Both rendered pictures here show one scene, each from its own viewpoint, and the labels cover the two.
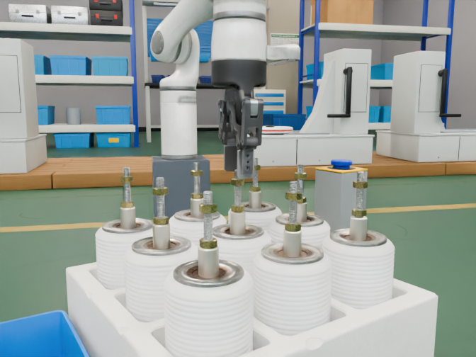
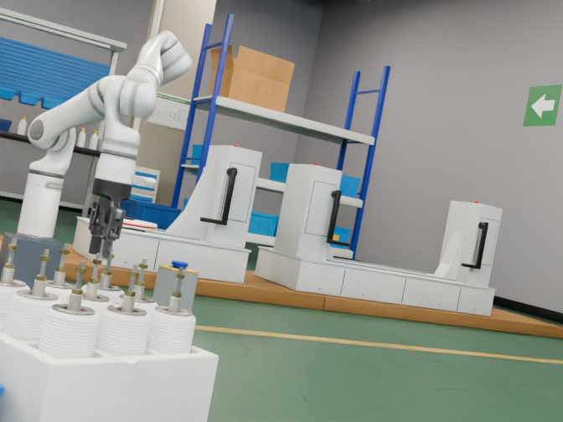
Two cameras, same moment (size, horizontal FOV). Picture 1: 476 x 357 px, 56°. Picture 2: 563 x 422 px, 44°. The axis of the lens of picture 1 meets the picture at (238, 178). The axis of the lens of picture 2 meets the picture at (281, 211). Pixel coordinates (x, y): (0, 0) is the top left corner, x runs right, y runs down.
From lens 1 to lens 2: 0.83 m
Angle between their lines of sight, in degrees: 18
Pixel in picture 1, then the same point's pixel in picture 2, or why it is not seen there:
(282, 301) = (115, 337)
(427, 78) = (319, 197)
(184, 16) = (69, 116)
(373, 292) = (176, 346)
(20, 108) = not seen: outside the picture
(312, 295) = (134, 335)
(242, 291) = (93, 320)
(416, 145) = (296, 270)
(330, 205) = (164, 295)
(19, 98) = not seen: outside the picture
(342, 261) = (159, 323)
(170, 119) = (34, 201)
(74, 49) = not seen: outside the picture
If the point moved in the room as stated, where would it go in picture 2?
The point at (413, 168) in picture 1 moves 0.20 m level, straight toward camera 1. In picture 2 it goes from (288, 296) to (285, 301)
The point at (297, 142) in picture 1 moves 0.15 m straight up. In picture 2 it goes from (158, 244) to (164, 215)
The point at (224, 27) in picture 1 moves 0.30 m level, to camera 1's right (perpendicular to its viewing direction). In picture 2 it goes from (108, 160) to (255, 188)
